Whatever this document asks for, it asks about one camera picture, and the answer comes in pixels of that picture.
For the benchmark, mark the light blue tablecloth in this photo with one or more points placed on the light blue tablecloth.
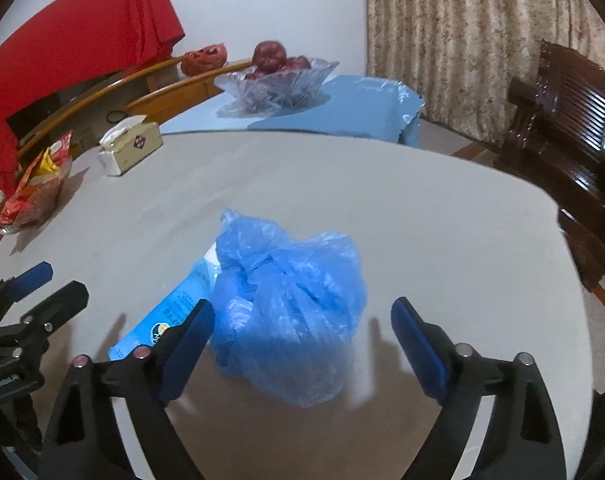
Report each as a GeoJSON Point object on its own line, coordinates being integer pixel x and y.
{"type": "Point", "coordinates": [342, 110]}

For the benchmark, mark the red snack bag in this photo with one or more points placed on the red snack bag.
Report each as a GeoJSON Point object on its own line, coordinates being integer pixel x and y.
{"type": "Point", "coordinates": [32, 195]}

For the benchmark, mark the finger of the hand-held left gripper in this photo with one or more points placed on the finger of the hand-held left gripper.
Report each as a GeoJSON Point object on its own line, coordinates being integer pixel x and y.
{"type": "Point", "coordinates": [62, 305]}
{"type": "Point", "coordinates": [30, 279]}

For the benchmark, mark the light wooden curved chair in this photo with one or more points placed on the light wooden curved chair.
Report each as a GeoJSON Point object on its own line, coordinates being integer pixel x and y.
{"type": "Point", "coordinates": [182, 95]}
{"type": "Point", "coordinates": [82, 97]}

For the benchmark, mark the blue plastic bag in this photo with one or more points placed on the blue plastic bag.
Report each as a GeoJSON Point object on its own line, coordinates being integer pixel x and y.
{"type": "Point", "coordinates": [292, 310]}

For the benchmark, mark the red plastic bag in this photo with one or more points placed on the red plastic bag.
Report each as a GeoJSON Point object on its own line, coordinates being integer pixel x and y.
{"type": "Point", "coordinates": [205, 60]}

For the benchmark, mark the large red apple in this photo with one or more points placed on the large red apple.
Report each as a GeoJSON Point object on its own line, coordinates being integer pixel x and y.
{"type": "Point", "coordinates": [270, 55]}

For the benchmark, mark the red cloth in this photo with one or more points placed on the red cloth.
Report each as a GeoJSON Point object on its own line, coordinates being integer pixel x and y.
{"type": "Point", "coordinates": [72, 35]}

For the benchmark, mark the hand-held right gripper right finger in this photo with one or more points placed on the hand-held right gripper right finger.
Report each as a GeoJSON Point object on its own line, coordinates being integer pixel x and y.
{"type": "Point", "coordinates": [417, 350]}

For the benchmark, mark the beige patterned curtain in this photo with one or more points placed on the beige patterned curtain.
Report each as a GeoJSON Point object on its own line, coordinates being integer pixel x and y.
{"type": "Point", "coordinates": [457, 35]}

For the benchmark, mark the dark wooden slatted armchair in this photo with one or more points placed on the dark wooden slatted armchair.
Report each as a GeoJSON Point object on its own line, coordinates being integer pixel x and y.
{"type": "Point", "coordinates": [557, 125]}

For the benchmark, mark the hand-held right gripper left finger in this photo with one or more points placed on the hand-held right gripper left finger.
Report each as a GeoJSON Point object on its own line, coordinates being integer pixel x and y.
{"type": "Point", "coordinates": [187, 355]}

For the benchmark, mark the small red apple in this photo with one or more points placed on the small red apple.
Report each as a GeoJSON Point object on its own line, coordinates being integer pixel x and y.
{"type": "Point", "coordinates": [297, 63]}

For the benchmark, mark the clear glass fruit bowl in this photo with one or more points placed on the clear glass fruit bowl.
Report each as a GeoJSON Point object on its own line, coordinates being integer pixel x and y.
{"type": "Point", "coordinates": [277, 90]}

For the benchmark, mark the beige tissue box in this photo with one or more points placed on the beige tissue box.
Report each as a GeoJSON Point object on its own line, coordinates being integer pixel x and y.
{"type": "Point", "coordinates": [132, 152]}

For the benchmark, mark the blue flat packet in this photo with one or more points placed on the blue flat packet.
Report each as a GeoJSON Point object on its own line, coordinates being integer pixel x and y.
{"type": "Point", "coordinates": [177, 305]}

